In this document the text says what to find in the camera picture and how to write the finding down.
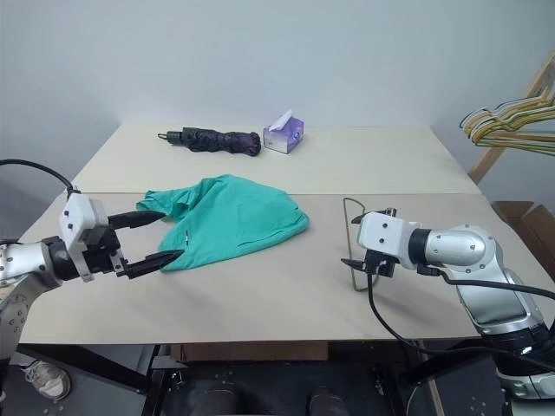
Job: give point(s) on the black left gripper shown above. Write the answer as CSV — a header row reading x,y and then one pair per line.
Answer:
x,y
104,253

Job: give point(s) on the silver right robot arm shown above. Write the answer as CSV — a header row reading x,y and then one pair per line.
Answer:
x,y
472,260

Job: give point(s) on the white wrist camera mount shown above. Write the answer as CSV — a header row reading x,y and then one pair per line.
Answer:
x,y
383,236
78,214

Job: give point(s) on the purple tissue box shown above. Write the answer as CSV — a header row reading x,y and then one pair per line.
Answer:
x,y
284,136

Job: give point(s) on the black table frame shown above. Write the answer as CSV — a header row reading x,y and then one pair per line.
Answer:
x,y
108,372

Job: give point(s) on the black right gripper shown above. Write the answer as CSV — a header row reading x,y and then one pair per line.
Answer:
x,y
380,263

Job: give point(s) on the white sneaker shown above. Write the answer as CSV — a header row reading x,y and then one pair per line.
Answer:
x,y
47,381

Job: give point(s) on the green garment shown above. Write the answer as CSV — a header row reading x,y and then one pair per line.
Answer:
x,y
230,216

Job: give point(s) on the hangers on wooden rack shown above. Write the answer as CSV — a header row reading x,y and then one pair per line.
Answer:
x,y
483,162

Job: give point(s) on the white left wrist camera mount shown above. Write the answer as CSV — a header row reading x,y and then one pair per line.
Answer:
x,y
78,214

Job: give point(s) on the brown cardboard box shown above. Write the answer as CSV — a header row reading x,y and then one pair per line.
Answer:
x,y
524,221

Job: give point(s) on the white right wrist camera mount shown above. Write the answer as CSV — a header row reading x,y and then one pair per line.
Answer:
x,y
383,236

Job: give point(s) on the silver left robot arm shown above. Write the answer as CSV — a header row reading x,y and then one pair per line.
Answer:
x,y
26,260

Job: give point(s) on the folded dark purple umbrella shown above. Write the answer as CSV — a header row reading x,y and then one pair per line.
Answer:
x,y
217,141

